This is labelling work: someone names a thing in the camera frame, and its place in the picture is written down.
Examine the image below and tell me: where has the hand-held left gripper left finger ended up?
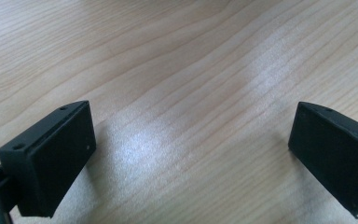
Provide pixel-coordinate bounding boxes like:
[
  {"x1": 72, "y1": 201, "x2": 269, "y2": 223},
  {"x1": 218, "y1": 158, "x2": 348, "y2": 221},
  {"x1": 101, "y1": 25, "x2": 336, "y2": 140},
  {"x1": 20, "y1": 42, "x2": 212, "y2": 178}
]
[{"x1": 0, "y1": 100, "x2": 97, "y2": 218}]

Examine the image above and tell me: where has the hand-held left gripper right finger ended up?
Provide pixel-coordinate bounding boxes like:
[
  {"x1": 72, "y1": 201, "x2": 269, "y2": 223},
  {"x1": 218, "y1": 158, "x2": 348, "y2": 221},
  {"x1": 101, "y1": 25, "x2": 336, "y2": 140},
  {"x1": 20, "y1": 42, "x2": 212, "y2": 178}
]
[{"x1": 287, "y1": 101, "x2": 358, "y2": 219}]

